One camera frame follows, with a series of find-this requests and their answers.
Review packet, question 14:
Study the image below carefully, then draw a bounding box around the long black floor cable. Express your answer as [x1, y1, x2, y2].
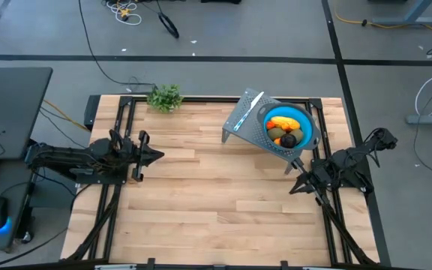
[77, 0, 156, 87]

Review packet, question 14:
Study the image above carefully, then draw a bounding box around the grey perforated metal stand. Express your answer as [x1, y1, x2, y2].
[221, 88, 317, 176]

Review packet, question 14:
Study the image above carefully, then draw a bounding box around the blue collapsible bowl black rim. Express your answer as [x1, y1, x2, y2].
[256, 101, 322, 152]

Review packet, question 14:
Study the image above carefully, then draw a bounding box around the yellow floor cable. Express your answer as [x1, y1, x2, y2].
[42, 97, 92, 133]
[331, 0, 432, 42]

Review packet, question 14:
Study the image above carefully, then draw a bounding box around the dark purple plum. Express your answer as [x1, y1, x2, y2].
[279, 133, 298, 149]

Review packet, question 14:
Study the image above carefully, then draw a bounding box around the black coiled cable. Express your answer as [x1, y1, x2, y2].
[157, 10, 181, 40]

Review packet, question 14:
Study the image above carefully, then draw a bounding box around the grey desk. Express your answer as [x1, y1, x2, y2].
[0, 157, 39, 251]

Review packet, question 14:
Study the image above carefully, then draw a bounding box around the grey desk leg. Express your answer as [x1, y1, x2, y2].
[369, 0, 432, 28]

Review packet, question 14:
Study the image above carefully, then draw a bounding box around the black aluminium table frame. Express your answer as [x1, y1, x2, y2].
[60, 95, 393, 270]

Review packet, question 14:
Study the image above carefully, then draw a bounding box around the green plant white pot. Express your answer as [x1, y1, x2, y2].
[146, 83, 185, 114]

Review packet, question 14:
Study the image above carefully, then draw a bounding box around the grey floor bar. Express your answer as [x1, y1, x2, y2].
[405, 114, 432, 125]

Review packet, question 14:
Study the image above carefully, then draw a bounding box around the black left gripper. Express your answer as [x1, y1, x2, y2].
[99, 130, 165, 183]

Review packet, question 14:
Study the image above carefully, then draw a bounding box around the olive green oval fruit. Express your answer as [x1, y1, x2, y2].
[267, 127, 287, 142]
[289, 128, 305, 144]

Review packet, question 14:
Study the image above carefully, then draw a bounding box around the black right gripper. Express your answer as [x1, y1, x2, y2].
[289, 158, 338, 207]

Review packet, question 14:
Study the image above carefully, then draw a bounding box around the black desk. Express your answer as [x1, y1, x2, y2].
[0, 67, 54, 161]

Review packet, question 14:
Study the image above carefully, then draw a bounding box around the silver knife blue handle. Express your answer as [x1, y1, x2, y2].
[232, 91, 265, 132]

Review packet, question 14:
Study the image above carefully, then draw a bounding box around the white yellow cable bundle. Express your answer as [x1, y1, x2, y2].
[103, 0, 143, 26]

